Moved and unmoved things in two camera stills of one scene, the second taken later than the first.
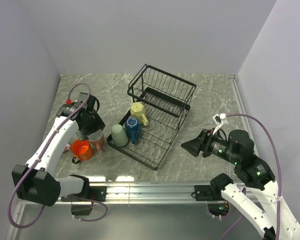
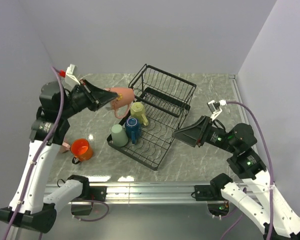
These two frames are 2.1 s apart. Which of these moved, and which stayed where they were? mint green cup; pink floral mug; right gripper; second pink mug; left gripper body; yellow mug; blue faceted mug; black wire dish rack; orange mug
Moved: right gripper; left gripper body; pink floral mug
Stayed: yellow mug; mint green cup; second pink mug; black wire dish rack; orange mug; blue faceted mug
